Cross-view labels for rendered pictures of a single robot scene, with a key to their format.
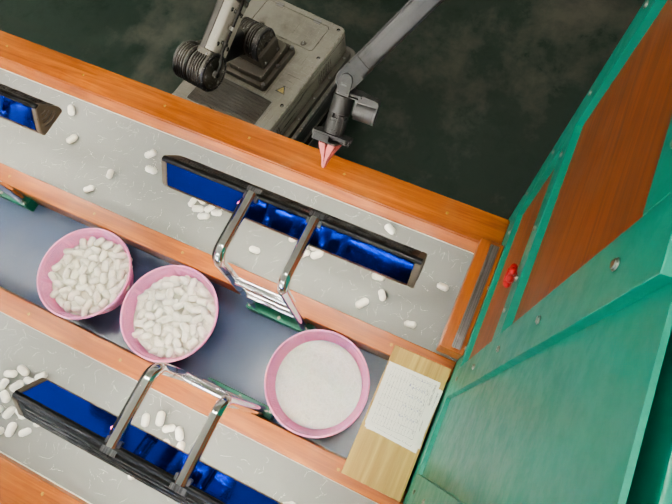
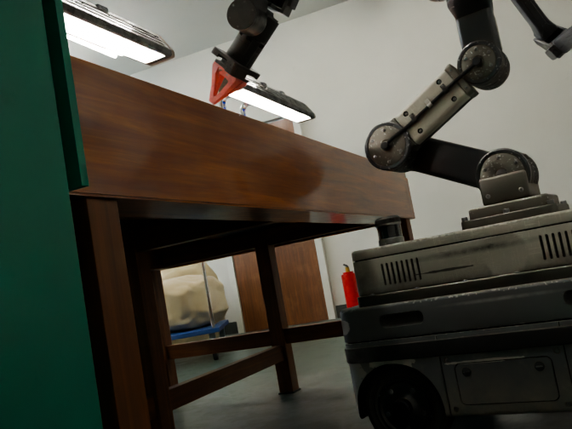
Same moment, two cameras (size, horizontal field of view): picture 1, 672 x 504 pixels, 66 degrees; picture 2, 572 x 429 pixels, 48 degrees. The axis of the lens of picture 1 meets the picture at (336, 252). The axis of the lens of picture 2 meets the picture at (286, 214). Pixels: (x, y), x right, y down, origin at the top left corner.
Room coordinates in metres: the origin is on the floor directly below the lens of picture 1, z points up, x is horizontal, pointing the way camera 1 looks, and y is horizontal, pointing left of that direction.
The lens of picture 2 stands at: (0.61, -1.26, 0.43)
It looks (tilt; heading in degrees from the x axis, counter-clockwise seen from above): 6 degrees up; 79
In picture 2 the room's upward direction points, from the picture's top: 10 degrees counter-clockwise
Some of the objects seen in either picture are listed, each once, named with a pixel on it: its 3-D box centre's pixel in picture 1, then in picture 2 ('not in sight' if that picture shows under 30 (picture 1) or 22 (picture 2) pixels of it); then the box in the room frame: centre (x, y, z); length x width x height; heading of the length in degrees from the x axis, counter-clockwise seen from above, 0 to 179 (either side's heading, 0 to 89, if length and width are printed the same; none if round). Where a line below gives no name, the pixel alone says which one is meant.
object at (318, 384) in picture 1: (318, 384); not in sight; (0.16, 0.11, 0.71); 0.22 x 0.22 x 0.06
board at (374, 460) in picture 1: (397, 419); not in sight; (0.04, -0.07, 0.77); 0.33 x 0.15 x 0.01; 146
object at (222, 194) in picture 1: (287, 213); (75, 11); (0.49, 0.09, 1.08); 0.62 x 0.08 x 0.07; 56
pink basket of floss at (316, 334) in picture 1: (318, 383); not in sight; (0.16, 0.11, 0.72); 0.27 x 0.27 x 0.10
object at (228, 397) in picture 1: (202, 426); not in sight; (0.09, 0.36, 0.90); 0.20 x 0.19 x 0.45; 56
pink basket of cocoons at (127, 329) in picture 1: (174, 316); not in sight; (0.41, 0.47, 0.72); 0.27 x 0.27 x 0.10
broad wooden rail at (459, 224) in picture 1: (223, 145); (301, 181); (0.96, 0.29, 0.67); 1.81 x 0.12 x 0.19; 56
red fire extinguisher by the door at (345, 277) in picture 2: not in sight; (351, 289); (2.20, 4.56, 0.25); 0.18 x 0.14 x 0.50; 58
